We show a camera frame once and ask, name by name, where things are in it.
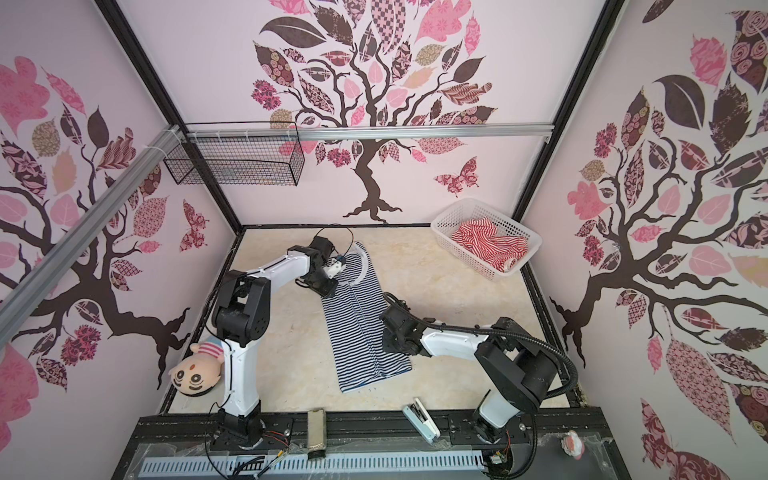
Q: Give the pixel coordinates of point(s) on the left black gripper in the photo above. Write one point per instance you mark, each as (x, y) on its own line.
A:
(330, 287)

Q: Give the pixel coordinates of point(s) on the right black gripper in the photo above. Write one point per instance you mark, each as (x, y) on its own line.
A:
(387, 342)

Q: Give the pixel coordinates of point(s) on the navy white striped tank top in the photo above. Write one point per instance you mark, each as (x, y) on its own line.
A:
(355, 330)

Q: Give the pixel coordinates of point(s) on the red white striped tank top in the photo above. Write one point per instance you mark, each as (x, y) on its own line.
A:
(479, 237)

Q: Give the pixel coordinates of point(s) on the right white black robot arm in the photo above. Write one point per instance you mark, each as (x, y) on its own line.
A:
(524, 370)

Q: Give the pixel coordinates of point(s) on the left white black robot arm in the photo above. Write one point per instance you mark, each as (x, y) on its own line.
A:
(241, 317)

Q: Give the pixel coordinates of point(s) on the white stapler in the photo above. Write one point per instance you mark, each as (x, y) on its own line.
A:
(421, 420)

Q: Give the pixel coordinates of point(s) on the grey rectangular block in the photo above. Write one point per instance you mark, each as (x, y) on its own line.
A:
(316, 434)

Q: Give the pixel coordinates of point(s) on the white plastic laundry basket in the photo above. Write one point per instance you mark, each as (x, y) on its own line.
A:
(448, 221)

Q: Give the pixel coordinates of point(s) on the plush doll striped hat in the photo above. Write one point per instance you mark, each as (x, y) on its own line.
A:
(201, 371)

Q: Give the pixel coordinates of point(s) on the silver rear aluminium bar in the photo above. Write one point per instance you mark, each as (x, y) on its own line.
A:
(374, 133)

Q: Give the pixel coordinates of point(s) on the silver aluminium bar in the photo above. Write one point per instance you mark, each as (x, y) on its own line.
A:
(374, 133)
(21, 302)

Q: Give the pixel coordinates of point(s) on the pink white small toy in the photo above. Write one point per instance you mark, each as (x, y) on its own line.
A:
(573, 445)

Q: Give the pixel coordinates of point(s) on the silver left aluminium bar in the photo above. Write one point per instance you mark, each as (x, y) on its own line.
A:
(21, 302)

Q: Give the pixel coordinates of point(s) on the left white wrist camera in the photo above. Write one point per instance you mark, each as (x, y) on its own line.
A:
(334, 266)

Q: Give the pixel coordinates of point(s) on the white slotted cable duct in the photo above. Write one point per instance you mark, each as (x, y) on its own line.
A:
(249, 466)

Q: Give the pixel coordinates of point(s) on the black wire mesh basket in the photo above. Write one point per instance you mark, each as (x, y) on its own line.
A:
(239, 153)

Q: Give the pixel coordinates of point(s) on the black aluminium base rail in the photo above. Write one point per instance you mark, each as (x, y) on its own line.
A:
(457, 426)

